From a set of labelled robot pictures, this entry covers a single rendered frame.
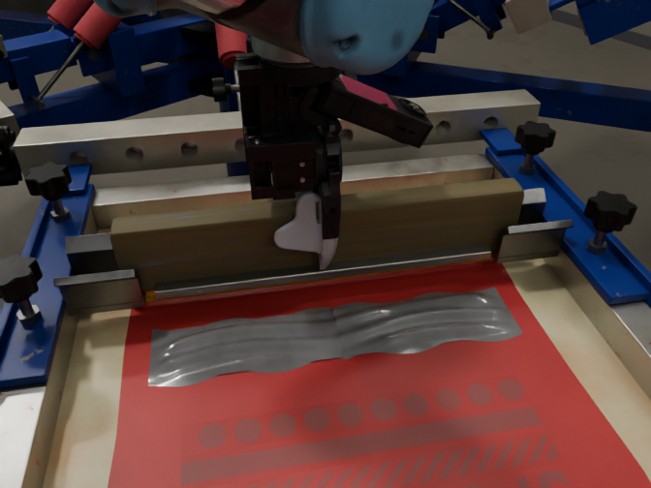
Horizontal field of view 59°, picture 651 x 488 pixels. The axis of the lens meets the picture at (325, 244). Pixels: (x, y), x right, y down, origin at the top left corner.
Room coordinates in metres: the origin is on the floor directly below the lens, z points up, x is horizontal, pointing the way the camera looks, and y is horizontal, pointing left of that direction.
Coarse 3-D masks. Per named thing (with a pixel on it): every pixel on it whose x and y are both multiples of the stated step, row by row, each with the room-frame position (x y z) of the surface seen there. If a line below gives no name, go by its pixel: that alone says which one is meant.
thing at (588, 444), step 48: (336, 288) 0.46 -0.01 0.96; (384, 288) 0.46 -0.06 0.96; (432, 288) 0.46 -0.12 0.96; (480, 288) 0.46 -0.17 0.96; (528, 336) 0.39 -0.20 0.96; (384, 384) 0.33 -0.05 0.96; (432, 384) 0.33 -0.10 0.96; (528, 384) 0.33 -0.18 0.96; (576, 384) 0.33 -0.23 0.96; (576, 432) 0.28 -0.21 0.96; (576, 480) 0.24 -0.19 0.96; (624, 480) 0.24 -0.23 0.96
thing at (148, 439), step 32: (288, 288) 0.46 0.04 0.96; (320, 288) 0.46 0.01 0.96; (160, 320) 0.41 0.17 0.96; (192, 320) 0.41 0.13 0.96; (128, 352) 0.37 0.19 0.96; (128, 384) 0.33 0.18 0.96; (192, 384) 0.33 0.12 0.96; (224, 384) 0.33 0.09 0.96; (256, 384) 0.33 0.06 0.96; (288, 384) 0.33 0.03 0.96; (320, 384) 0.33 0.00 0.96; (128, 416) 0.30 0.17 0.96; (160, 416) 0.30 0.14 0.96; (192, 416) 0.30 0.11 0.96; (224, 416) 0.30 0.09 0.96; (128, 448) 0.27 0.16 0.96; (160, 448) 0.27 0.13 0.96; (128, 480) 0.24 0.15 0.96; (160, 480) 0.24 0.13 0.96
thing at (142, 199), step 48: (96, 192) 0.60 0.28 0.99; (144, 192) 0.60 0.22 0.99; (192, 192) 0.60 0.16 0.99; (240, 192) 0.60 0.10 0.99; (576, 288) 0.44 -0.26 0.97; (624, 336) 0.37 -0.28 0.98; (48, 384) 0.31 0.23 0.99; (0, 432) 0.26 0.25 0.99; (48, 432) 0.28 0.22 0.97; (0, 480) 0.22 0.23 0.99
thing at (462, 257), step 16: (400, 256) 0.47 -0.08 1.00; (416, 256) 0.47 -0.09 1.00; (432, 256) 0.47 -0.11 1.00; (448, 256) 0.47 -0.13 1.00; (464, 256) 0.47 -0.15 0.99; (480, 256) 0.47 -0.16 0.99; (256, 272) 0.44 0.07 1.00; (272, 272) 0.44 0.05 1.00; (288, 272) 0.44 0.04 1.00; (304, 272) 0.44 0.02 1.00; (320, 272) 0.44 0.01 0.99; (336, 272) 0.44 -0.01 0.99; (352, 272) 0.45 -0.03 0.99; (368, 272) 0.45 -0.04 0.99; (160, 288) 0.42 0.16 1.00; (176, 288) 0.42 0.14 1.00; (192, 288) 0.42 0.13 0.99; (208, 288) 0.42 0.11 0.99; (224, 288) 0.42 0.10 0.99; (240, 288) 0.43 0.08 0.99
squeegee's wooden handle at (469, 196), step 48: (384, 192) 0.49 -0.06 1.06; (432, 192) 0.49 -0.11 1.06; (480, 192) 0.49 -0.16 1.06; (144, 240) 0.42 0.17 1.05; (192, 240) 0.43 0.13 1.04; (240, 240) 0.44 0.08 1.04; (384, 240) 0.47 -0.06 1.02; (432, 240) 0.47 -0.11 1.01; (480, 240) 0.48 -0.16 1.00; (144, 288) 0.42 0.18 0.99
